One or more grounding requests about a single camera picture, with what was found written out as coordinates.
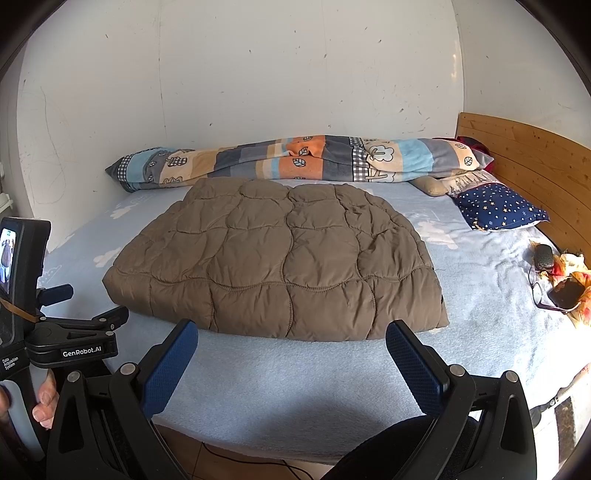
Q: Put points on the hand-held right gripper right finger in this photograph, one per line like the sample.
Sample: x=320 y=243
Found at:
x=415 y=369

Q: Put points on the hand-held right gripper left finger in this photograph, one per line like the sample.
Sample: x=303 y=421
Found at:
x=168 y=369

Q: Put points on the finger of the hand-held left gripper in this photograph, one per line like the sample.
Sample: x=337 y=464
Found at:
x=55 y=295
x=115 y=318

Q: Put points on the brown quilted hooded jacket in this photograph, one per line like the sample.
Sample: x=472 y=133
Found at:
x=277 y=258

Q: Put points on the person's left hand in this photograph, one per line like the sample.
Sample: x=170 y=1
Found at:
x=45 y=401

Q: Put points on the eyeglasses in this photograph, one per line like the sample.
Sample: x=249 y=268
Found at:
x=535 y=295

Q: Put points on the black phone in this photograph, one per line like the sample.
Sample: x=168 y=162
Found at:
x=568 y=294

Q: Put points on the dark glasses case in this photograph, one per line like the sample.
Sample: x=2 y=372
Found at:
x=544 y=256

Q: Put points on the navy star print pillow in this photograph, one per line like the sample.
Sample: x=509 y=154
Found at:
x=498 y=207

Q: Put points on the orange floral cloth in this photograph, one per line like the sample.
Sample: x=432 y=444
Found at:
x=565 y=263

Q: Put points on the beige patterned pillow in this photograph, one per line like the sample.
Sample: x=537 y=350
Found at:
x=429 y=184

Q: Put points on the dark red cloth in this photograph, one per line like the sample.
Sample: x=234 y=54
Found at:
x=482 y=150

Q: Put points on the rolled patchwork blanket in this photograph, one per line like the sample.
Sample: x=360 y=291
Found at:
x=323 y=157

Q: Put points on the wooden headboard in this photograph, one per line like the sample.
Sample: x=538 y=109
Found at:
x=531 y=152

